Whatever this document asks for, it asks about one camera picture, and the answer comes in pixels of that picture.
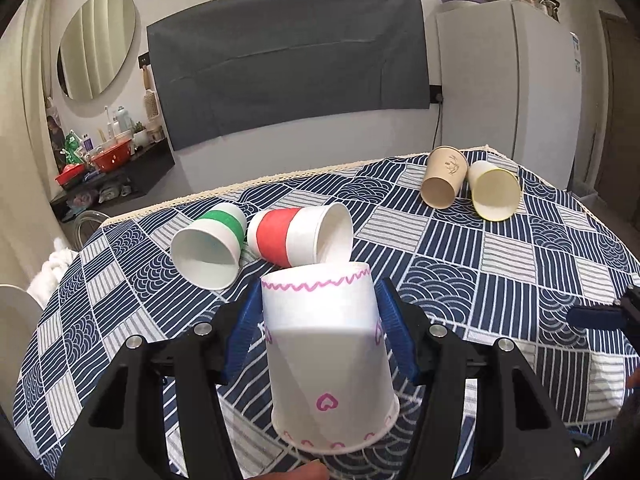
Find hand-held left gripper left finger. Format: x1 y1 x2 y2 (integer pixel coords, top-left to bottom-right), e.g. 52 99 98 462
55 282 267 480

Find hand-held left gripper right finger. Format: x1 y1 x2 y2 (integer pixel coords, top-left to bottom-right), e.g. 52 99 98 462
374 277 587 480

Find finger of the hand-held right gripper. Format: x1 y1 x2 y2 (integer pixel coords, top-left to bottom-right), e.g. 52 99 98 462
568 284 640 333

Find white cup with pink hearts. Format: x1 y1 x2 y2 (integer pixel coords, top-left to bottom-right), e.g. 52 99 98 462
260 261 401 456

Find white cup with green band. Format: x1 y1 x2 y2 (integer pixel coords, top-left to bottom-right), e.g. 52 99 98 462
171 203 248 290

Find white cup with red band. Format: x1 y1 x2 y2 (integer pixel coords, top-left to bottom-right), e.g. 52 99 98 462
247 203 355 268

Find brown paper cup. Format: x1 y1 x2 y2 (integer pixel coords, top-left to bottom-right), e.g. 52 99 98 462
420 146 470 209

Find white cup with yellow rim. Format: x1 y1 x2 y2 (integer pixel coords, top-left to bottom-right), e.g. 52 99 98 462
467 160 522 222

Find person's left hand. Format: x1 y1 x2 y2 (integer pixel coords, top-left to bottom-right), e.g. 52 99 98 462
270 460 331 480

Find blue white patterned tablecloth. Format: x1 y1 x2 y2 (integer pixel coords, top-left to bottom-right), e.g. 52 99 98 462
12 145 640 480

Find black side shelf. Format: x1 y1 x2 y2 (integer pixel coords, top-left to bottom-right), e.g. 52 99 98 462
50 142 176 223

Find white fluffy cloth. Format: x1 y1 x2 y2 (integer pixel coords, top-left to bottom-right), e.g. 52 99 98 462
25 237 81 307

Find red bowl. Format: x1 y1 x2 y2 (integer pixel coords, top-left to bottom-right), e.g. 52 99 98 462
91 141 133 173

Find brown door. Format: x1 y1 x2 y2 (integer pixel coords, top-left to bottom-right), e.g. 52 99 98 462
597 10 640 201

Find red tray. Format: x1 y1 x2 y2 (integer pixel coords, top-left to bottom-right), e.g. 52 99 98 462
55 162 87 189

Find grey refrigerator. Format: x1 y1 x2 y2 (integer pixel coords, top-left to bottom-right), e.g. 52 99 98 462
434 0 585 192

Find wooden hair brush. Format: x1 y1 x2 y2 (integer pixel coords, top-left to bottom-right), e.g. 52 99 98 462
142 67 160 122

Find dark grey cloth cover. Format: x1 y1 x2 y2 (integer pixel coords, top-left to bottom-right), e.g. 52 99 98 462
146 0 432 152

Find black power cable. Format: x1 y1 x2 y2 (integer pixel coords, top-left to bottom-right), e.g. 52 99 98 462
430 85 447 153

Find oval wall mirror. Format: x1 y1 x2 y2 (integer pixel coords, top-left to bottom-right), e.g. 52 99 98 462
56 0 137 102

